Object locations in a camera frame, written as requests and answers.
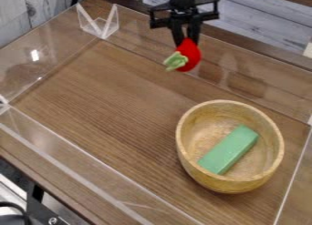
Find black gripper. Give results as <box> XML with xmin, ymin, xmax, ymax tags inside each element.
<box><xmin>148</xmin><ymin>0</ymin><xmax>219</xmax><ymax>46</ymax></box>

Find red plush tomato toy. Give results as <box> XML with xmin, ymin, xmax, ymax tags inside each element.
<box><xmin>163</xmin><ymin>37</ymin><xmax>200</xmax><ymax>72</ymax></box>

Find wooden bowl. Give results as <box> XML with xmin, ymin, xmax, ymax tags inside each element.
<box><xmin>175</xmin><ymin>99</ymin><xmax>285</xmax><ymax>194</ymax></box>

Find green rectangular block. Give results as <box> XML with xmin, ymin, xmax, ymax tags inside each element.
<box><xmin>196</xmin><ymin>125</ymin><xmax>258</xmax><ymax>175</ymax></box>

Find clear acrylic corner bracket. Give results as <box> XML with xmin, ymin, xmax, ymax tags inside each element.
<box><xmin>75</xmin><ymin>4</ymin><xmax>119</xmax><ymax>39</ymax></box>

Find clear acrylic tray wall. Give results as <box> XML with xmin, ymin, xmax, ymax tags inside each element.
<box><xmin>0</xmin><ymin>0</ymin><xmax>312</xmax><ymax>225</ymax></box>

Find black metal table bracket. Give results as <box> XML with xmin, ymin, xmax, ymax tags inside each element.
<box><xmin>26</xmin><ymin>184</ymin><xmax>69</xmax><ymax>225</ymax></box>

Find black cable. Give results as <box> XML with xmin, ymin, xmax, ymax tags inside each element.
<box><xmin>0</xmin><ymin>201</ymin><xmax>32</xmax><ymax>225</ymax></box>

